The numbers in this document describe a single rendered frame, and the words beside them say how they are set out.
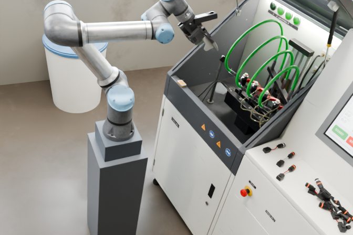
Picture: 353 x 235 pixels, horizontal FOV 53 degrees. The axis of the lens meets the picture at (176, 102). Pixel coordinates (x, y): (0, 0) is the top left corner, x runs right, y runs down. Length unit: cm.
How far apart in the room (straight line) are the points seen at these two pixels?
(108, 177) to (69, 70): 132
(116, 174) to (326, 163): 96
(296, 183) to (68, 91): 202
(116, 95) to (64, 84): 146
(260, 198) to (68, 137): 175
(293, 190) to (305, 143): 25
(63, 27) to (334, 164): 123
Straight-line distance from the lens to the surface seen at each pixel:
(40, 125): 308
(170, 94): 207
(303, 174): 167
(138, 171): 180
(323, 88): 166
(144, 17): 152
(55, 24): 137
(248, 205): 179
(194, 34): 158
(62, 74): 293
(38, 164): 279
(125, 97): 155
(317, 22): 190
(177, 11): 152
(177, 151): 219
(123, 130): 163
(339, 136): 164
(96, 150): 176
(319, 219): 155
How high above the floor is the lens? 209
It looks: 38 degrees down
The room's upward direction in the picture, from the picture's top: 12 degrees clockwise
